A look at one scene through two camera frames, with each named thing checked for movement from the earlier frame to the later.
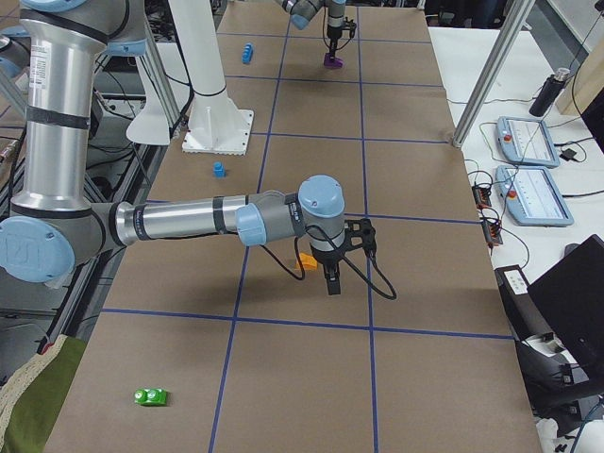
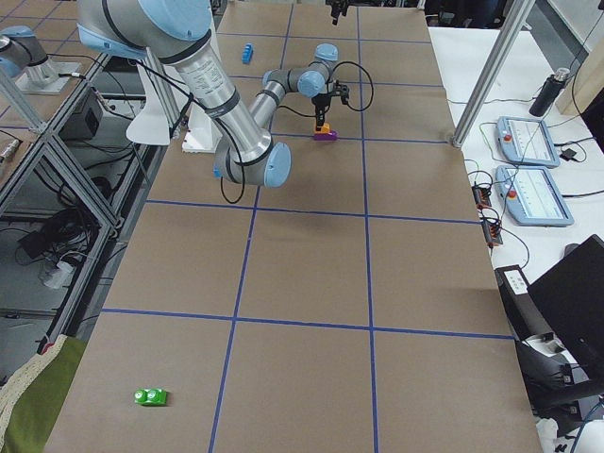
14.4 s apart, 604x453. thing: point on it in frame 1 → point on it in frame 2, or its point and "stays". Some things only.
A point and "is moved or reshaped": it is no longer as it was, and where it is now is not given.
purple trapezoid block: x=332 y=63 is moved or reshaped
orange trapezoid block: x=308 y=261 → x=325 y=128
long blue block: x=247 y=53 stays
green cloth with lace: x=34 y=396 stays
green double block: x=150 y=396 stays
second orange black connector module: x=492 y=232 stays
